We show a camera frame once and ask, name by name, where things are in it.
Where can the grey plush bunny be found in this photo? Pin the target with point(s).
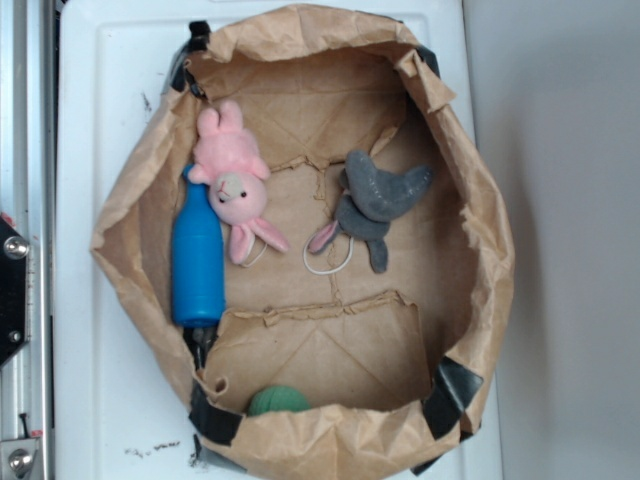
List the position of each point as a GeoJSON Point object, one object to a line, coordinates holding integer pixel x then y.
{"type": "Point", "coordinates": [372, 198]}

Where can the brown paper bag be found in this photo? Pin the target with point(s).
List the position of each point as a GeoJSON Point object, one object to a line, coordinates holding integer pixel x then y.
{"type": "Point", "coordinates": [396, 366]}

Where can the aluminium frame rail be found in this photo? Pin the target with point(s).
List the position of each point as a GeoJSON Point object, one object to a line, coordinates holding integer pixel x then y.
{"type": "Point", "coordinates": [28, 144]}

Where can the blue plastic bottle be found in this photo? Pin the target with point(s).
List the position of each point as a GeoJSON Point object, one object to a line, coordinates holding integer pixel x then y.
{"type": "Point", "coordinates": [198, 280]}

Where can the pink plush bunny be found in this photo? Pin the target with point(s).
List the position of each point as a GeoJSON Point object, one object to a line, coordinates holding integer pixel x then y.
{"type": "Point", "coordinates": [227, 160]}

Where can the green ball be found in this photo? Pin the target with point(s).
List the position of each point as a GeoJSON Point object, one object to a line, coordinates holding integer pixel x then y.
{"type": "Point", "coordinates": [277, 398]}

